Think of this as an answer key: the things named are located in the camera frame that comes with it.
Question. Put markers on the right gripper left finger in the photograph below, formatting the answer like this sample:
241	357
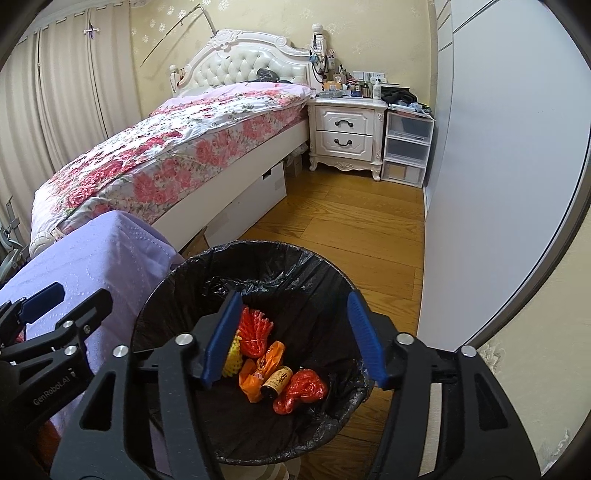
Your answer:
217	333

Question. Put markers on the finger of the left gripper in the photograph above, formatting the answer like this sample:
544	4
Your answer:
34	307
86	318

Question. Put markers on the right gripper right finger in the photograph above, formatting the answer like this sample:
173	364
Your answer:
370	345

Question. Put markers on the yellow foam fruit net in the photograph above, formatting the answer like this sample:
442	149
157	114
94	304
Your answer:
233	362

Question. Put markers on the red foam fruit net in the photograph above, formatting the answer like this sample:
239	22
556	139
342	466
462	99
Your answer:
253	329

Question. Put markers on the orange snack bag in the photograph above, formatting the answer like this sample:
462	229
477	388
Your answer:
255	373

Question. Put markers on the brown glass bottle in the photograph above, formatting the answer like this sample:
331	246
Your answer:
277	382

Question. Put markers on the red plastic bag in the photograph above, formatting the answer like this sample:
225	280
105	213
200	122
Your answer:
304	387

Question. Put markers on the black trash bin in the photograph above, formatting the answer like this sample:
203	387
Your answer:
305	296

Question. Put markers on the grey office chair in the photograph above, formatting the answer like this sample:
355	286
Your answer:
14	251

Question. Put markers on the purple table cloth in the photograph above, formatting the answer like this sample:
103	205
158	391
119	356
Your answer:
115	251

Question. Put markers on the white under-bed box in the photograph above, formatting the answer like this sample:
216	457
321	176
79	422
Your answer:
248	208

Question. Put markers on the floral pink bedspread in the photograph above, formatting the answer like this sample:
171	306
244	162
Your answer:
151	166

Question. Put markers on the white plastic drawer unit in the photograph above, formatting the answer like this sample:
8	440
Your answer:
407	146

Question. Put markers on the white nightstand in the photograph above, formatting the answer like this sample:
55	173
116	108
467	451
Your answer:
347	134

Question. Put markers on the beige curtains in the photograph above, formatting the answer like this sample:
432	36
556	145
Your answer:
65	88

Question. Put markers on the bed with white headboard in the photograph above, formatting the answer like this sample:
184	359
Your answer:
235	56

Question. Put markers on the white sliding wardrobe door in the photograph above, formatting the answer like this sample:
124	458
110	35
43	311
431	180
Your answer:
509	179

